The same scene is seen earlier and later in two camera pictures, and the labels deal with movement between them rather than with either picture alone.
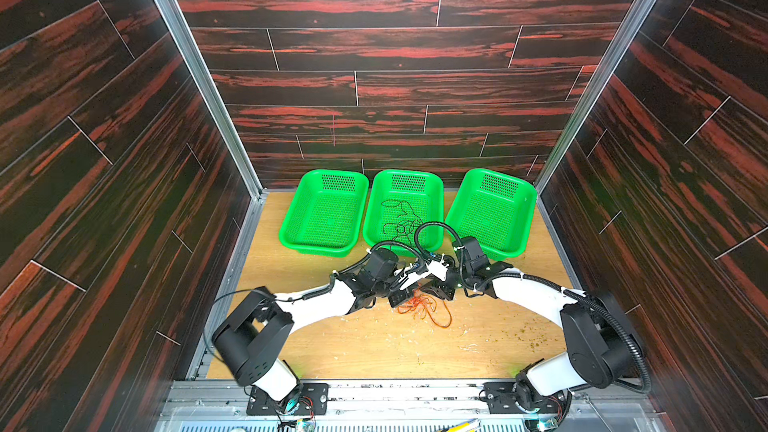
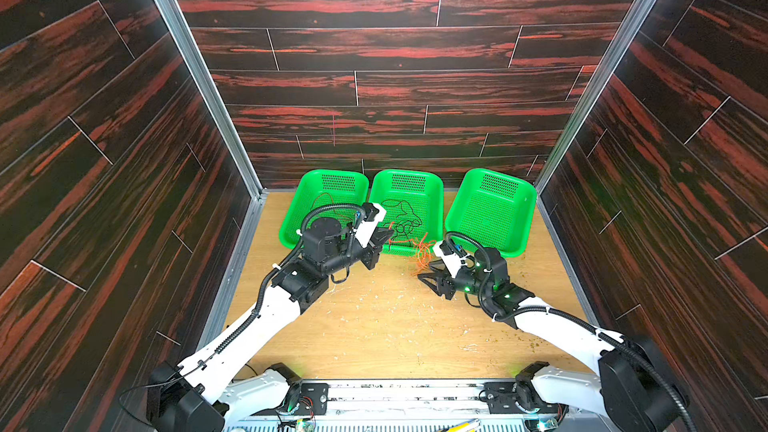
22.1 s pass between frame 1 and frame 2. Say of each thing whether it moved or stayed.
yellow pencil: stayed
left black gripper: moved
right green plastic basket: stayed
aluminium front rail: stayed
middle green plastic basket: stayed
